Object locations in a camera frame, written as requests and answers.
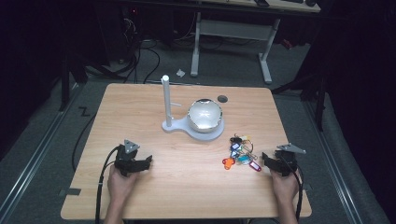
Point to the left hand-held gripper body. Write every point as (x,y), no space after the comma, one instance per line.
(126,155)

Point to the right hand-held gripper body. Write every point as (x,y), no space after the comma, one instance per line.
(287,158)

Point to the bunch of keys with coloured tags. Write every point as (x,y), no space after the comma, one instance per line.
(241,154)

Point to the person's right hand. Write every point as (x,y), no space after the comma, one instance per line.
(285,186)

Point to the person's left hand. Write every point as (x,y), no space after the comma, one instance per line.
(120,185)

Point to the black tape strip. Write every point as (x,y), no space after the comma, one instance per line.
(74,191)

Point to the black metal stand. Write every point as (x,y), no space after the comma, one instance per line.
(64,81)
(319,102)

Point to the black round table grommet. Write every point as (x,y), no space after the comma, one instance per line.
(222,99)

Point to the shiny silver bowl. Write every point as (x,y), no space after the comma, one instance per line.
(205,115)

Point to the white paper scrap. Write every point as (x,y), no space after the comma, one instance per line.
(180,73)

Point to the desk with white metal legs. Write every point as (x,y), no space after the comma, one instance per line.
(236,29)

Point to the black device on desk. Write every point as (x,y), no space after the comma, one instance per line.
(261,2)

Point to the metal floor rail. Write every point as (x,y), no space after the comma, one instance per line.
(31,155)
(331,161)

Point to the white stand with post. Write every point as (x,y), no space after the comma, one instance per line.
(167,102)

